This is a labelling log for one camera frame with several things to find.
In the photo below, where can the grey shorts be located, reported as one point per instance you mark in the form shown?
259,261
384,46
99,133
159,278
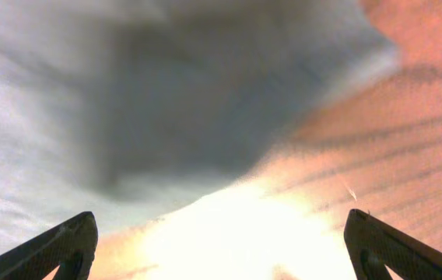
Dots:
133,109

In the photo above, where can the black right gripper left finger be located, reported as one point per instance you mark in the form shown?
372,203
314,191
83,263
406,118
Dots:
67,249

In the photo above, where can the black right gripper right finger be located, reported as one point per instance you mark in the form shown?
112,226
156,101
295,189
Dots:
375,248

